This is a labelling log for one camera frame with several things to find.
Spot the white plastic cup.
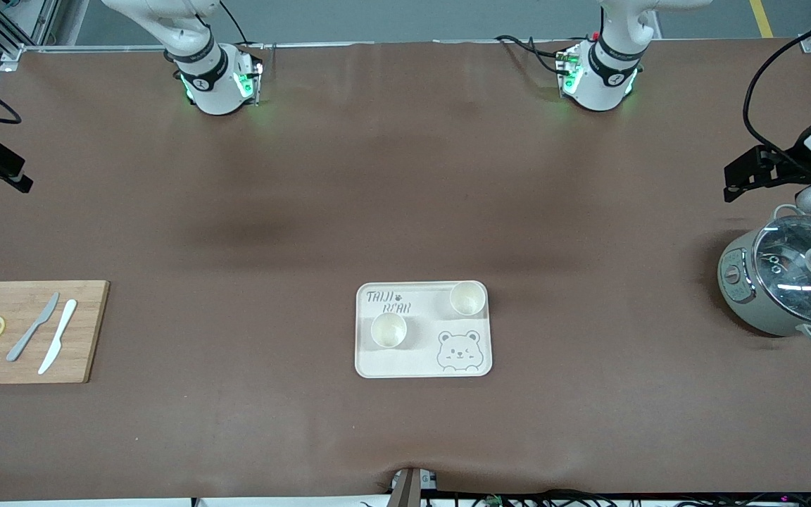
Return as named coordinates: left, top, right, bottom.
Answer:
left=370, top=312, right=408, bottom=349
left=449, top=281, right=487, bottom=316

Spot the grey-green electric cooking pot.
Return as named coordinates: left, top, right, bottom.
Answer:
left=717, top=204, right=811, bottom=344

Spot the grey plastic knife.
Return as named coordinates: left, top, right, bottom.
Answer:
left=6, top=292, right=61, bottom=363

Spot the white plastic knife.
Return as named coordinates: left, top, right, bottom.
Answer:
left=37, top=299, right=78, bottom=375

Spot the bamboo cutting board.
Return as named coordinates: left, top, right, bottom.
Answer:
left=0, top=280, right=111, bottom=385

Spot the white bear print tray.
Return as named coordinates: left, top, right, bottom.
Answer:
left=355, top=281, right=493, bottom=379

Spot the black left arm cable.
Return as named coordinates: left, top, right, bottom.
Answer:
left=742, top=13, right=811, bottom=167

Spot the black base cable bundle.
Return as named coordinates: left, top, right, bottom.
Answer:
left=495, top=34, right=572, bottom=75

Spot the metal clamp bracket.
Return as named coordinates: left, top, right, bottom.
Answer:
left=387, top=466, right=439, bottom=507

